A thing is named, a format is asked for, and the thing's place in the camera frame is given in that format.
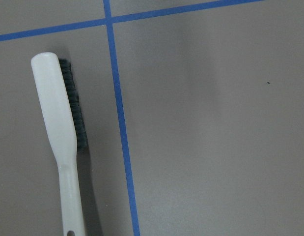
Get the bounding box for beige hand brush black bristles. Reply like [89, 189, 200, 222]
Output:
[31, 52, 87, 236]

